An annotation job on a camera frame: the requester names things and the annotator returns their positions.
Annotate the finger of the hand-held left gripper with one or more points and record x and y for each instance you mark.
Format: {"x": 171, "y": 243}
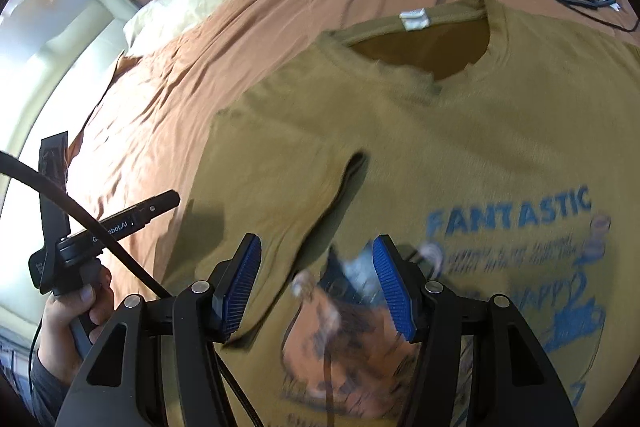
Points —
{"x": 54, "y": 187}
{"x": 160, "y": 204}

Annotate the person's left forearm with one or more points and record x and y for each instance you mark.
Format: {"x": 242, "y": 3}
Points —
{"x": 47, "y": 382}

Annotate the olive printed t-shirt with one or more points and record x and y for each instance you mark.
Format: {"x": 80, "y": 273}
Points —
{"x": 450, "y": 147}

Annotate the person's left hand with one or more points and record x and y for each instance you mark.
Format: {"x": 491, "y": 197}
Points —
{"x": 65, "y": 332}

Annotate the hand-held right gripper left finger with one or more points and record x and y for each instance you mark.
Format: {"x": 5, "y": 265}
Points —
{"x": 243, "y": 287}

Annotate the brown blanket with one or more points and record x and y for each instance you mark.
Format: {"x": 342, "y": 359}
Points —
{"x": 240, "y": 57}

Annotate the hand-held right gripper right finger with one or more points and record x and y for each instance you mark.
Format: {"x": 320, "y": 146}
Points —
{"x": 392, "y": 287}

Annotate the white padded headboard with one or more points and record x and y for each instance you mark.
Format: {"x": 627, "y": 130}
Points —
{"x": 55, "y": 72}

